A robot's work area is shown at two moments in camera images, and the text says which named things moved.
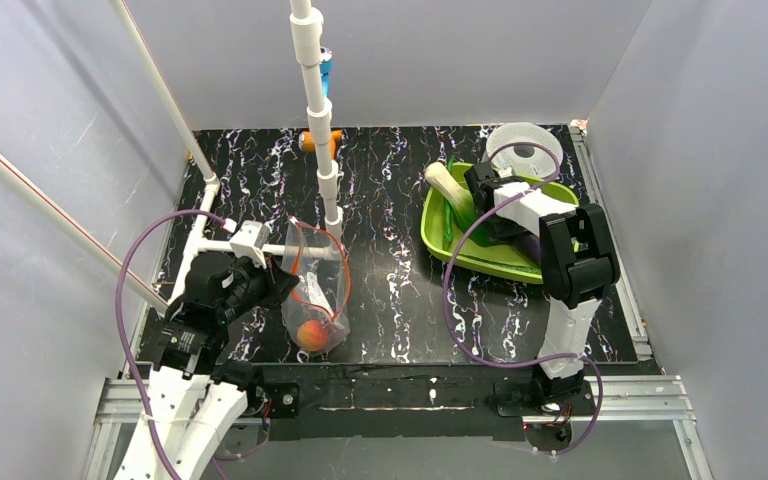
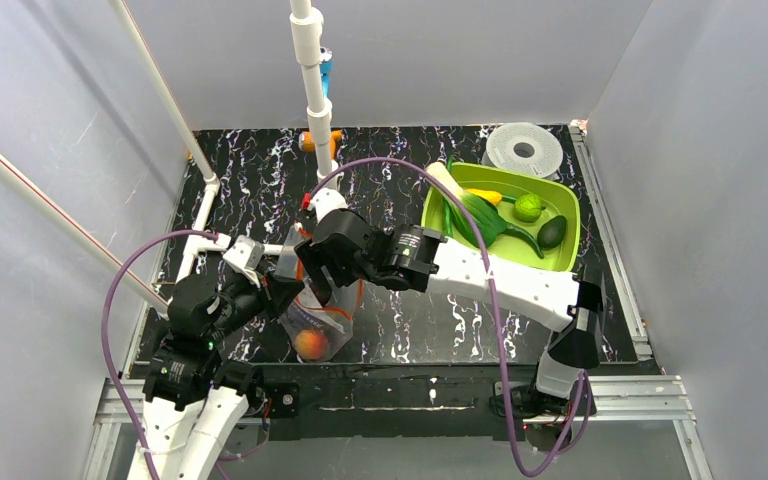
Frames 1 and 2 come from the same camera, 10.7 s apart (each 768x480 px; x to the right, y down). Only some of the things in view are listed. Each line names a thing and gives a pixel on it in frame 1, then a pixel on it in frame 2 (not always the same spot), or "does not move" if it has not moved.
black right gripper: x=481 y=180 to x=314 y=263
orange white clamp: x=307 y=144 does not move
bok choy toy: x=459 y=205 does not move
